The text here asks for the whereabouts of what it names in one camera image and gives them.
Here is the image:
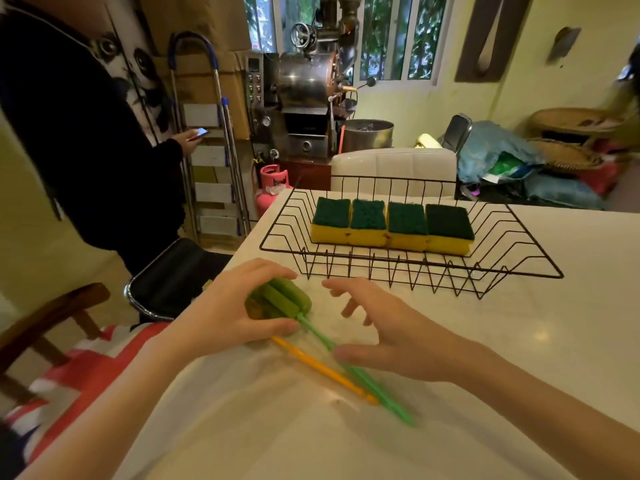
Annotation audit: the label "person's left hand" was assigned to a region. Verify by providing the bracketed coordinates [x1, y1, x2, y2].
[170, 258, 302, 364]

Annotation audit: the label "brown wooden chair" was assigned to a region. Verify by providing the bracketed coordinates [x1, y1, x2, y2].
[0, 283, 112, 406]

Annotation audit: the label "black wire basket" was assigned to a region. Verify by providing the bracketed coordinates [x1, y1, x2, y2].
[259, 175, 565, 300]

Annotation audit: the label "round metal drum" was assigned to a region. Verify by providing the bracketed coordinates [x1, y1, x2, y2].
[341, 119, 395, 154]

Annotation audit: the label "orange bottle brush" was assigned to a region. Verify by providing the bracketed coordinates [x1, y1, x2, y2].
[271, 336, 381, 406]

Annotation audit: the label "person's left forearm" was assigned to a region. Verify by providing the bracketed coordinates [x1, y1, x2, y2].
[17, 326, 201, 480]

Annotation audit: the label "yellow green scouring sponge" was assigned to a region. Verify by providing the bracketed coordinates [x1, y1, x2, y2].
[310, 197, 353, 245]
[348, 199, 389, 247]
[385, 202, 429, 252]
[424, 204, 476, 257]

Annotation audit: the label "black folding chair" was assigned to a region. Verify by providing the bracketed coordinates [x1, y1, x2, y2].
[439, 113, 474, 155]

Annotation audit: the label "steel coffee roaster machine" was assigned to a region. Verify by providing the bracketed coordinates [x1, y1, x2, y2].
[243, 0, 377, 161]

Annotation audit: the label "dark brown wall decoration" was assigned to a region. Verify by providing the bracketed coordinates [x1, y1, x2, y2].
[453, 0, 535, 84]

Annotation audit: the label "light blue bag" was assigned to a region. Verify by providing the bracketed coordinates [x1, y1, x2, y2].
[457, 120, 547, 185]

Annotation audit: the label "green sponge bottle brush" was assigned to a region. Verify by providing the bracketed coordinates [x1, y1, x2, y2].
[244, 277, 417, 427]

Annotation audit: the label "red wooden cabinet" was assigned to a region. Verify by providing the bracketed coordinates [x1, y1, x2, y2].
[279, 157, 334, 192]

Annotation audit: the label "green white plastic bag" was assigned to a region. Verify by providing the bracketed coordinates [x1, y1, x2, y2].
[481, 152, 532, 185]

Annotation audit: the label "pink gas cylinder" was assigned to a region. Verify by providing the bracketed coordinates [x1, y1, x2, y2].
[255, 164, 294, 218]

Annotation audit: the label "red white patterned clothing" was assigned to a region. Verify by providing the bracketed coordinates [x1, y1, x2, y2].
[0, 322, 172, 466]

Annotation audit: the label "black chrome chair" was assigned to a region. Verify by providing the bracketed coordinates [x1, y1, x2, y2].
[123, 238, 234, 323]

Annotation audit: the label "white framed window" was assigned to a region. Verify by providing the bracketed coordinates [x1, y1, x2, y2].
[243, 0, 455, 88]

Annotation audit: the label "blue sack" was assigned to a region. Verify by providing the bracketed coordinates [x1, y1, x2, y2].
[524, 172, 610, 211]

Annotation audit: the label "metal step ladder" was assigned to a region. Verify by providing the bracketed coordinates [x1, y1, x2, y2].
[167, 31, 252, 241]

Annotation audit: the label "person's right forearm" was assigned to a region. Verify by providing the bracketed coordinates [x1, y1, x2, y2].
[452, 340, 640, 480]

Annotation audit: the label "wall lamp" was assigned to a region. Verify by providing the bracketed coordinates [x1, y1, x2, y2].
[546, 26, 582, 64]

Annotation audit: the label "woven rattan tray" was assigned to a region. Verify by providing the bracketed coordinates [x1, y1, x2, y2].
[526, 138, 607, 174]
[529, 107, 627, 136]

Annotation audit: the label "person's right hand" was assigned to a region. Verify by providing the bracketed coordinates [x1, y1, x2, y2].
[322, 277, 482, 385]

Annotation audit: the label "stacked cardboard boxes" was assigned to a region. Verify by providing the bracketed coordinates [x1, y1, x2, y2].
[136, 0, 253, 141]

